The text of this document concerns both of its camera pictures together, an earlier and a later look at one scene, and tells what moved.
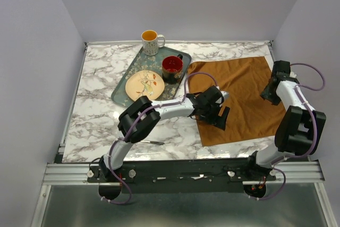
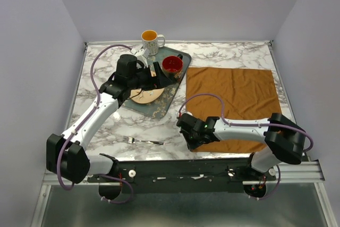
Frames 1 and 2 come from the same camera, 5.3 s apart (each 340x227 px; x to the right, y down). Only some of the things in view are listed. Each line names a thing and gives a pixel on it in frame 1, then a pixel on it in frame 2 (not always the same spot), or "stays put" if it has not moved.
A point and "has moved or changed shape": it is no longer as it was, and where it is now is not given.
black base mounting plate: (181, 176) stays put
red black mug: (172, 67) stays put
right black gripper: (264, 94) → (192, 145)
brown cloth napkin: (250, 116) has moved or changed shape
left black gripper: (217, 121) → (160, 81)
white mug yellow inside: (150, 39) stays put
